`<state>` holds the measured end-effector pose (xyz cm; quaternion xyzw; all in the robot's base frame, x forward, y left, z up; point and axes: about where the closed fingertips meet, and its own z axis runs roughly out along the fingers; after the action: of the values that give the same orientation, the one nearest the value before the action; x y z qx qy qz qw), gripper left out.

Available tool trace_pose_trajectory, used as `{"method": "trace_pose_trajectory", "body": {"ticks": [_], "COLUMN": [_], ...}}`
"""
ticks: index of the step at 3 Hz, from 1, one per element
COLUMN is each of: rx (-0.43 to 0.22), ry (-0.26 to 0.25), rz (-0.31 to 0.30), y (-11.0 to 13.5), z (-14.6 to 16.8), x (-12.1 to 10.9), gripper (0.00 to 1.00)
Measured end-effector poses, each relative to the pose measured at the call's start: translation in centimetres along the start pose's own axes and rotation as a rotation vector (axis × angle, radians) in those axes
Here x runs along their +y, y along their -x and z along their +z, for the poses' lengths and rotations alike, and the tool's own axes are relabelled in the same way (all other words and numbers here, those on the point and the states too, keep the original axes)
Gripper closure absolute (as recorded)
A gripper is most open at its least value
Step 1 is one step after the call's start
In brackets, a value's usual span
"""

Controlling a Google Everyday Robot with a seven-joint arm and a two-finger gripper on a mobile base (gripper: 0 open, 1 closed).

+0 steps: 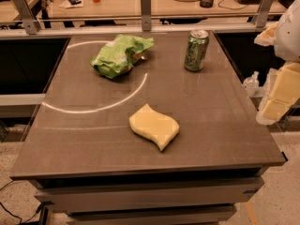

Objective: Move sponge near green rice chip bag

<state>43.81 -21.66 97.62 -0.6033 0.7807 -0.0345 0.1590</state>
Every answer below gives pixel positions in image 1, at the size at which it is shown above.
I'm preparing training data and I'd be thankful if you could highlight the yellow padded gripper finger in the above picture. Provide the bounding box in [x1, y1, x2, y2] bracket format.
[254, 22, 278, 46]
[256, 62, 300, 125]

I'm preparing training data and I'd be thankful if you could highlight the yellow wavy sponge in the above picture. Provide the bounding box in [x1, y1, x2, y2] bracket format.
[129, 104, 180, 151]

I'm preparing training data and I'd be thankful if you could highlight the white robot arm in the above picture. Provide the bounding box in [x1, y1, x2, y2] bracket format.
[254, 0, 300, 125]

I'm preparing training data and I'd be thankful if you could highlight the green rice chip bag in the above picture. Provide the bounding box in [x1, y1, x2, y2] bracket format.
[90, 35, 155, 79]

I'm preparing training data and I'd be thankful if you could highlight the clear plastic bottle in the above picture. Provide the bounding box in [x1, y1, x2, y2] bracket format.
[243, 71, 259, 97]

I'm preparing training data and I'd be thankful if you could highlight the green soda can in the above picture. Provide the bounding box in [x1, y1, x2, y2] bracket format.
[184, 30, 209, 72]

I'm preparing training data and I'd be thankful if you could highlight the black mesh pen cup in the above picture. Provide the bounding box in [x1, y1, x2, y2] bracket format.
[200, 0, 214, 8]

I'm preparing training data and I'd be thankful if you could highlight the grey table drawer base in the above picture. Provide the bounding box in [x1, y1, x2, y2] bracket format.
[36, 171, 264, 225]

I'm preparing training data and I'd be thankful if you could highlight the wooden background desk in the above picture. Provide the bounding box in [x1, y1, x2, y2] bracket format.
[46, 0, 288, 20]

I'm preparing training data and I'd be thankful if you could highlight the right metal rail bracket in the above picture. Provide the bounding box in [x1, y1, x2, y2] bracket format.
[253, 0, 275, 28]

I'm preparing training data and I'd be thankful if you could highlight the metal rail bracket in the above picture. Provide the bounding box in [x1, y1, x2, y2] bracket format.
[141, 0, 151, 31]
[12, 0, 40, 35]
[253, 0, 275, 28]

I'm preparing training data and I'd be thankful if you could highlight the middle metal rail bracket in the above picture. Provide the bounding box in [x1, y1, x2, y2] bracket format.
[141, 0, 151, 31]

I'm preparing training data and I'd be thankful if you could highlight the left metal rail bracket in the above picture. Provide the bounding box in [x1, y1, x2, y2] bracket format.
[12, 0, 40, 35]

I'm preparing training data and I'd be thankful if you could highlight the black floor cable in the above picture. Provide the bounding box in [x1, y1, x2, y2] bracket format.
[0, 180, 43, 225]

